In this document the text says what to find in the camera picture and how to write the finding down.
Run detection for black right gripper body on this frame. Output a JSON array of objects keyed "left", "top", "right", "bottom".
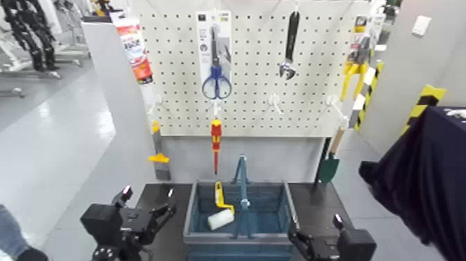
[{"left": 309, "top": 234, "right": 343, "bottom": 261}]

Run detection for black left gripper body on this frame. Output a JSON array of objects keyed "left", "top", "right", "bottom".
[{"left": 119, "top": 208, "right": 162, "bottom": 246}]

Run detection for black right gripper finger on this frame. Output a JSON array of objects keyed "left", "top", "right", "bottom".
[
  {"left": 332, "top": 213, "right": 347, "bottom": 233},
  {"left": 287, "top": 219, "right": 316, "bottom": 261}
]

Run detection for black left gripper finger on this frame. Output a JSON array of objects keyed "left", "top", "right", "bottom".
[
  {"left": 150, "top": 187, "right": 178, "bottom": 229},
  {"left": 110, "top": 184, "right": 134, "bottom": 209}
]

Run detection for red and yellow screwdriver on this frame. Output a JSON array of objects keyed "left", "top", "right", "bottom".
[{"left": 210, "top": 118, "right": 223, "bottom": 176}]

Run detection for blue plastic crate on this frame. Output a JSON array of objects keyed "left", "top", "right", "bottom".
[{"left": 182, "top": 180, "right": 302, "bottom": 261}]

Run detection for white pegboard hook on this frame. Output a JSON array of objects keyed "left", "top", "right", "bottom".
[
  {"left": 146, "top": 93, "right": 163, "bottom": 116},
  {"left": 210, "top": 98, "right": 224, "bottom": 118},
  {"left": 325, "top": 93, "right": 351, "bottom": 127},
  {"left": 268, "top": 92, "right": 284, "bottom": 116}
]

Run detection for dark navy cloth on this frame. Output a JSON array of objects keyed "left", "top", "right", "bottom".
[{"left": 358, "top": 105, "right": 466, "bottom": 261}]

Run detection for black shoe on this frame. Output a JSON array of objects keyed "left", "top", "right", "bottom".
[{"left": 15, "top": 246, "right": 49, "bottom": 261}]

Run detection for blue jeans leg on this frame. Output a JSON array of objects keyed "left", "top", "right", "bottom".
[{"left": 0, "top": 203, "right": 28, "bottom": 260}]

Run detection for yellow black hazard striped strip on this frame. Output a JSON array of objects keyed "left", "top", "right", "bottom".
[{"left": 352, "top": 59, "right": 386, "bottom": 133}]

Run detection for white pegboard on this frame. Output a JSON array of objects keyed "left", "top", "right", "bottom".
[{"left": 139, "top": 0, "right": 373, "bottom": 138}]

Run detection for red and white sealant tube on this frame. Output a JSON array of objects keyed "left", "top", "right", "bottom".
[{"left": 110, "top": 11, "right": 155, "bottom": 86}]

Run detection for blue scissors in package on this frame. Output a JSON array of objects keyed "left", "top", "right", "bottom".
[{"left": 195, "top": 9, "right": 234, "bottom": 101}]

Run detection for black humanoid robot on stand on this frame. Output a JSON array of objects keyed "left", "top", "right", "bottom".
[{"left": 0, "top": 0, "right": 60, "bottom": 72}]

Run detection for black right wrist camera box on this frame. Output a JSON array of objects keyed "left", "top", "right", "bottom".
[{"left": 338, "top": 228, "right": 378, "bottom": 261}]

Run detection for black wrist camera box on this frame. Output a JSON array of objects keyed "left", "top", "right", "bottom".
[
  {"left": 79, "top": 203, "right": 123, "bottom": 246},
  {"left": 338, "top": 228, "right": 378, "bottom": 261}
]

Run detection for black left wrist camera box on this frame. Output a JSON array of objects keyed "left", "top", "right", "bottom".
[{"left": 79, "top": 203, "right": 123, "bottom": 246}]

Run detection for green trowel with wooden handle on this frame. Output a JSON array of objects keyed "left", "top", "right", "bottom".
[{"left": 315, "top": 125, "right": 347, "bottom": 185}]

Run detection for white paint roller yellow handle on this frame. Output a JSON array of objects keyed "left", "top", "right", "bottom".
[{"left": 207, "top": 180, "right": 236, "bottom": 232}]

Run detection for yellow black hazard striped post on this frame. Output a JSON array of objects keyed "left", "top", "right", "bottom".
[{"left": 399, "top": 84, "right": 448, "bottom": 137}]

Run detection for yellow handled pliers in package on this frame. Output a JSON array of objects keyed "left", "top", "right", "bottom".
[{"left": 340, "top": 15, "right": 377, "bottom": 103}]

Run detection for black handled adjustable wrench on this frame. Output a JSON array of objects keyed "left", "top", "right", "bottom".
[{"left": 278, "top": 10, "right": 302, "bottom": 81}]

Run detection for white wall plate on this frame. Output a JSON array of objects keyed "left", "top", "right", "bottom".
[{"left": 411, "top": 15, "right": 433, "bottom": 37}]

